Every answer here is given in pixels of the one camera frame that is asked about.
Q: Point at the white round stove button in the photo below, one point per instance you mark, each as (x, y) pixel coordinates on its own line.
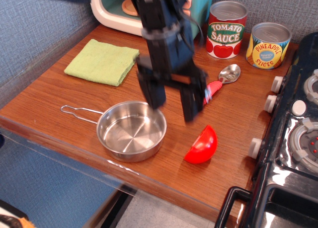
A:
(298, 108)

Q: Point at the stainless steel pot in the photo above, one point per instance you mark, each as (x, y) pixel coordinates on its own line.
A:
(130, 131)

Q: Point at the pineapple slices can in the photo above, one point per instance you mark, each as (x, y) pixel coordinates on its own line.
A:
(268, 45)

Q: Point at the white stove knob upper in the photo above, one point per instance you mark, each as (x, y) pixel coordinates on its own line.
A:
(276, 84)

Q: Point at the grey stove burner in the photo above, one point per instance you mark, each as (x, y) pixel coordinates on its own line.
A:
(303, 144)
(308, 87)

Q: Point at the orange plush toy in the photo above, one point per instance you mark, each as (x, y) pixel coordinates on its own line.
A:
(13, 222)

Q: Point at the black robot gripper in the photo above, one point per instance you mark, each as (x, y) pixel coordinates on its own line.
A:
(170, 62)

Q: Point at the black toy stove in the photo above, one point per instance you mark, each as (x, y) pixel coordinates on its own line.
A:
(284, 190)

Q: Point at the white stove knob lower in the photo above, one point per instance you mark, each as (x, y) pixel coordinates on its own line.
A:
(254, 147)

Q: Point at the tomato sauce can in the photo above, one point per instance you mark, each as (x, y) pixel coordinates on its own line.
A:
(226, 26)

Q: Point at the white stove knob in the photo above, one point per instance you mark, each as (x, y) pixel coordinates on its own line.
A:
(270, 103)
(254, 147)
(276, 84)

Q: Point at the toy microwave teal white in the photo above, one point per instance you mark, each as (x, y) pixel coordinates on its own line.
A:
(121, 15)

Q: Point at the red plastic tomato half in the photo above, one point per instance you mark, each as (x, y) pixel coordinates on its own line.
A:
(204, 147)

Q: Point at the black oven door handle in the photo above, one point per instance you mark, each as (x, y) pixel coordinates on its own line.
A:
(233, 194)

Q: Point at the grey stove burner front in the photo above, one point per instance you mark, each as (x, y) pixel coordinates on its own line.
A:
(303, 144)

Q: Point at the grey stove burner rear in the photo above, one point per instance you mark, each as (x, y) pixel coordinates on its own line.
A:
(308, 87)

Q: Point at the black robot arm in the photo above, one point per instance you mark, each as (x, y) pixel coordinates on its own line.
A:
(167, 31)

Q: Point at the white stove knob middle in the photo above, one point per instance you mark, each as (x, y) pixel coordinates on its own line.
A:
(270, 103)

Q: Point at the green folded towel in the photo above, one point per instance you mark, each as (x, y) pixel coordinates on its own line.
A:
(102, 63)

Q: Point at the spoon with red handle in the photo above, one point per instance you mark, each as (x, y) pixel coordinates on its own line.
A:
(227, 75)

